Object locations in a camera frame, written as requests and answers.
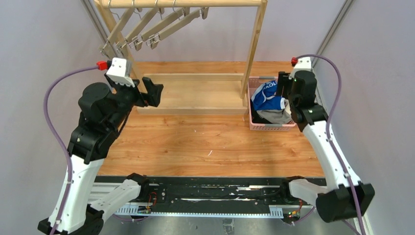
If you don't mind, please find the wooden hanger with grey underwear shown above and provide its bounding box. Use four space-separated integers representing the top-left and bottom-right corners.
134 5 184 51

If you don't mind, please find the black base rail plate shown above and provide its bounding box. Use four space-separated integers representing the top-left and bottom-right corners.
87 176 328 218

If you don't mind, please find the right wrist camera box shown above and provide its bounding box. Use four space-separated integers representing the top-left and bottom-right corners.
289 56 312 80

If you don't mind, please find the wooden hanger with blue underwear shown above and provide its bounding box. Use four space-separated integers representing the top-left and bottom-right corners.
147 7 209 49

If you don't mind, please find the wooden clip hanger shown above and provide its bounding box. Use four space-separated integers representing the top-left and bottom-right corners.
117 0 159 50

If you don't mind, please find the wooden clothes rack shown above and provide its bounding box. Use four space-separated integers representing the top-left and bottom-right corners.
111 0 267 115

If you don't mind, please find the black underwear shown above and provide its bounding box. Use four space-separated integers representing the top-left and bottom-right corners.
251 110 271 124

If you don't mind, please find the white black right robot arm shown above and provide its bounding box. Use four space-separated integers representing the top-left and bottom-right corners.
277 70 375 223

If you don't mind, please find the blue underwear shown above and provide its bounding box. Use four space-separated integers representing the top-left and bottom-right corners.
251 80 286 111

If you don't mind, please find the empty wooden hanger far left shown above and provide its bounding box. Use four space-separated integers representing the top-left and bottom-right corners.
95 0 134 59

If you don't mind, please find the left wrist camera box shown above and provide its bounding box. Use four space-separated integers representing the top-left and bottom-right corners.
105 57 135 87

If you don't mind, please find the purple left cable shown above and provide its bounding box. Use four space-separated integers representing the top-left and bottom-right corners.
43 61 108 235

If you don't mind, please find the grey underwear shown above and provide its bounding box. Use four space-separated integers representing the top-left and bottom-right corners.
257 99 292 124

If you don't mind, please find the aluminium frame rail right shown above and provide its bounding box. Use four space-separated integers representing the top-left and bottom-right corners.
301 0 373 235

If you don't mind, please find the pink plastic basket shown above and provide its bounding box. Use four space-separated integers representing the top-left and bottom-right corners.
247 76 297 131

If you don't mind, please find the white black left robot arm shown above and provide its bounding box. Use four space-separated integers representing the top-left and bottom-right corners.
38 77 163 235

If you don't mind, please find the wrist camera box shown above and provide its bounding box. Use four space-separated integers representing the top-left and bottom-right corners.
105 57 135 87
289 56 312 80

